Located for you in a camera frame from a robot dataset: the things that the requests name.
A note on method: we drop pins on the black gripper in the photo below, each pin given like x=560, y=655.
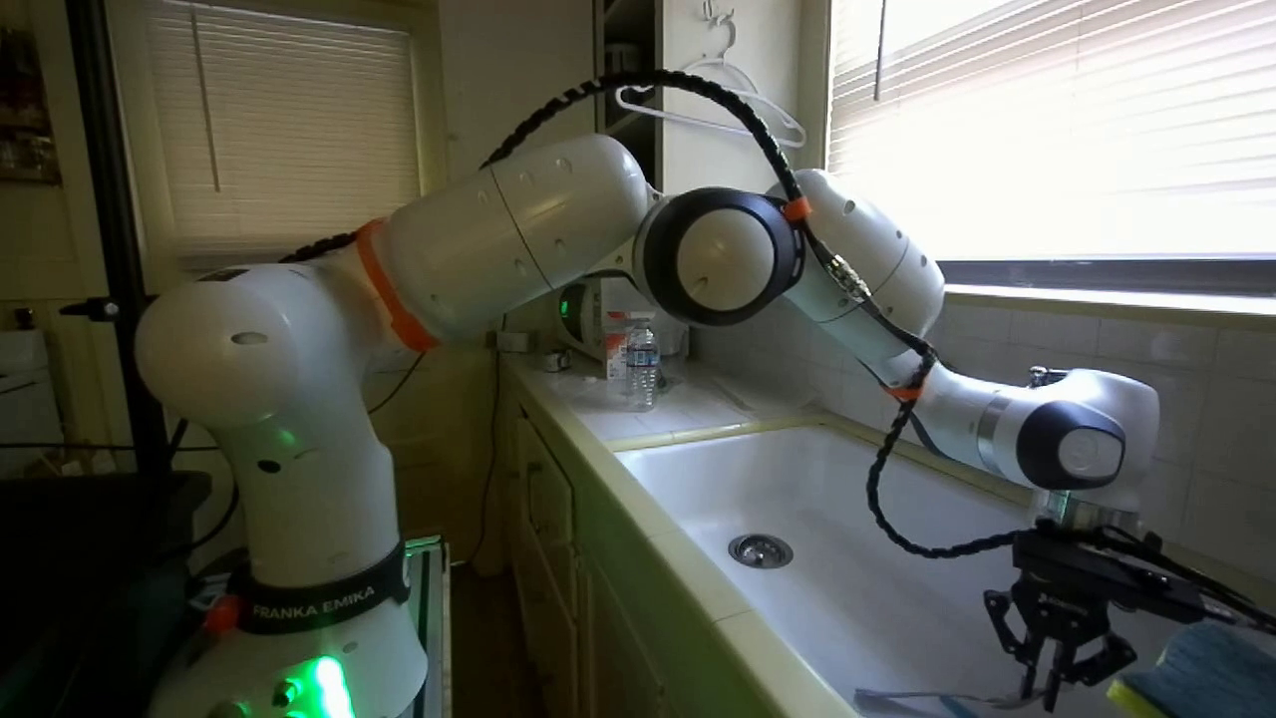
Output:
x=1081, y=563

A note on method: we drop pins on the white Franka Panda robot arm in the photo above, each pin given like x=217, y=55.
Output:
x=280, y=385

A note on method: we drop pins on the white rectangular sink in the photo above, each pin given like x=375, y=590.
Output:
x=823, y=584

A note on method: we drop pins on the metal sink drain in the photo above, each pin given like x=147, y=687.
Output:
x=758, y=554

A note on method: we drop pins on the yellow sponge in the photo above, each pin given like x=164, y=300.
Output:
x=1129, y=701

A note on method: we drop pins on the clear plastic water bottle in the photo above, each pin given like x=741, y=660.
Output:
x=642, y=364

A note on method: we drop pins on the under-counter cabinet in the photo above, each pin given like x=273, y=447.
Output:
x=560, y=560

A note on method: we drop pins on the wide white window blind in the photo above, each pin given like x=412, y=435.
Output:
x=1089, y=122

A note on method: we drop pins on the small red-capped bottle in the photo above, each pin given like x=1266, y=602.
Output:
x=614, y=358

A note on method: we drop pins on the white appliance with green light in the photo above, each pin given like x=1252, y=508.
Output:
x=576, y=314

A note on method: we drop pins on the white clothes hanger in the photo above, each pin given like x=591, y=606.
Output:
x=781, y=122

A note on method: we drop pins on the narrow white window blind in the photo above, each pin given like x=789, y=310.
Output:
x=293, y=132

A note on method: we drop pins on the black vertical pole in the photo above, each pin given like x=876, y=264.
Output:
x=115, y=200

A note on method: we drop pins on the dark wall shelf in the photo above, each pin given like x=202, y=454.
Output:
x=622, y=35

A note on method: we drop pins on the framed wall picture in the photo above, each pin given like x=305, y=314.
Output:
x=24, y=104

